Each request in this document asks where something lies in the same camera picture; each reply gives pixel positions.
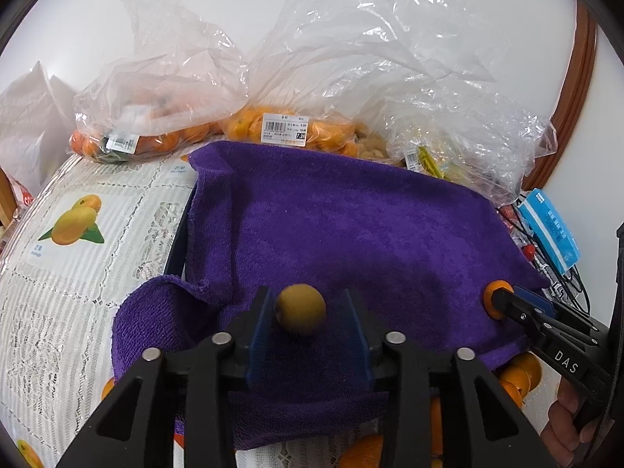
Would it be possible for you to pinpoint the orange mandarin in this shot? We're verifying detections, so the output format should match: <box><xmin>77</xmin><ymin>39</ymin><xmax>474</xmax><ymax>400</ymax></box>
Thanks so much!
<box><xmin>482</xmin><ymin>279</ymin><xmax>514</xmax><ymax>321</ymax></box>

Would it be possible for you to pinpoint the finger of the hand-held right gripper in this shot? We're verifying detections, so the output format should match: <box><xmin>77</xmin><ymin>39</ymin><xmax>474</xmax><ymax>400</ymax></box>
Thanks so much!
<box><xmin>512</xmin><ymin>285</ymin><xmax>594</xmax><ymax>333</ymax></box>
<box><xmin>490</xmin><ymin>290</ymin><xmax>551</xmax><ymax>347</ymax></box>

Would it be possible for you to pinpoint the white plastic bag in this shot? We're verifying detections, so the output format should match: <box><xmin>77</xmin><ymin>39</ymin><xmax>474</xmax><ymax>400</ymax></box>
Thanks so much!
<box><xmin>0</xmin><ymin>61</ymin><xmax>79</xmax><ymax>197</ymax></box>

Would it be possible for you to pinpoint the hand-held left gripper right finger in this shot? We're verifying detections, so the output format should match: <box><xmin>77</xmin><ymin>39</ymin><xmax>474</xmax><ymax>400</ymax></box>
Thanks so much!
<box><xmin>343</xmin><ymin>289</ymin><xmax>557</xmax><ymax>468</ymax></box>

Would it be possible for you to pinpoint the clear bag of persimmons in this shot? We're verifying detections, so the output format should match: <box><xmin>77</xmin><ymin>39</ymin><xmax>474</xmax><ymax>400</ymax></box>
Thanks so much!
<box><xmin>71</xmin><ymin>0</ymin><xmax>250</xmax><ymax>163</ymax></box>

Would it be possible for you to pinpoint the clear bag of yellow fruit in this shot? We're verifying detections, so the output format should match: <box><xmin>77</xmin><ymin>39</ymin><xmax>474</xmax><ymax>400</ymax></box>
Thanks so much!
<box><xmin>380</xmin><ymin>72</ymin><xmax>559</xmax><ymax>206</ymax></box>

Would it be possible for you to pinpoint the person's right hand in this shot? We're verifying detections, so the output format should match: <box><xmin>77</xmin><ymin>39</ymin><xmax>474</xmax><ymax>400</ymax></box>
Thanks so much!
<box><xmin>540</xmin><ymin>379</ymin><xmax>599</xmax><ymax>468</ymax></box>

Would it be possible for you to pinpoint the clear bag of red tomatoes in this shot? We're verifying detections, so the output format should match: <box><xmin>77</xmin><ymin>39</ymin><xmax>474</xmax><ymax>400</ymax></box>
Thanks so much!
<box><xmin>500</xmin><ymin>202</ymin><xmax>533</xmax><ymax>245</ymax></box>

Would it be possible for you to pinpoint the large clear bag of mandarins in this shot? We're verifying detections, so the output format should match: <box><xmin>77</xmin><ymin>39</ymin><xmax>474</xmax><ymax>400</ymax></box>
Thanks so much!
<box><xmin>217</xmin><ymin>0</ymin><xmax>494</xmax><ymax>158</ymax></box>

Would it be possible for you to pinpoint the blue cardboard box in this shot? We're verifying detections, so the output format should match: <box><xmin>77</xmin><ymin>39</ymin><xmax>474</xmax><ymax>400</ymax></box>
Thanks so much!
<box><xmin>517</xmin><ymin>189</ymin><xmax>583</xmax><ymax>274</ymax></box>

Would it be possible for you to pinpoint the small yellow-green round fruit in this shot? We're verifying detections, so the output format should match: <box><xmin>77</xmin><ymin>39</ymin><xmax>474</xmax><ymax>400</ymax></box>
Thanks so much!
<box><xmin>274</xmin><ymin>284</ymin><xmax>326</xmax><ymax>336</ymax></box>

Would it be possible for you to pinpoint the wooden chair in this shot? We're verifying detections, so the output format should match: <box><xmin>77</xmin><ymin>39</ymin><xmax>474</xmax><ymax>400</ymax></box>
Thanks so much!
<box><xmin>0</xmin><ymin>168</ymin><xmax>14</xmax><ymax>236</ymax></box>

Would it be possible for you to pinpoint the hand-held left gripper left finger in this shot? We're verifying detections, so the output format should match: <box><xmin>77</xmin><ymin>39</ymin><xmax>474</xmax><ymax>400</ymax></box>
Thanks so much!
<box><xmin>56</xmin><ymin>285</ymin><xmax>272</xmax><ymax>468</ymax></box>

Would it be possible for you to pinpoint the red snack packet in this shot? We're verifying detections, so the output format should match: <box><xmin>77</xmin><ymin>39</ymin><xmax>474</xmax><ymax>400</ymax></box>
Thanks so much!
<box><xmin>9</xmin><ymin>179</ymin><xmax>36</xmax><ymax>216</ymax></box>

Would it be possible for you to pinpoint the black cable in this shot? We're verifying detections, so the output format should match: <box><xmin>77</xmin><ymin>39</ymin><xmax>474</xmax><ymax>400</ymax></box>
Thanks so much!
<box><xmin>496</xmin><ymin>194</ymin><xmax>601</xmax><ymax>314</ymax></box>

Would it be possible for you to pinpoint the purple towel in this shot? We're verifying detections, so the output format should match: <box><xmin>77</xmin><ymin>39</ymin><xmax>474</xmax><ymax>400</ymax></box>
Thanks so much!
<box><xmin>111</xmin><ymin>140</ymin><xmax>551</xmax><ymax>452</ymax></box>

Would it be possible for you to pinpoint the wooden door frame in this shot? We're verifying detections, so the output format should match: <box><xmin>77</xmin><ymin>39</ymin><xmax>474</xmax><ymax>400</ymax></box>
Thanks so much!
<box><xmin>546</xmin><ymin>2</ymin><xmax>598</xmax><ymax>191</ymax></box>

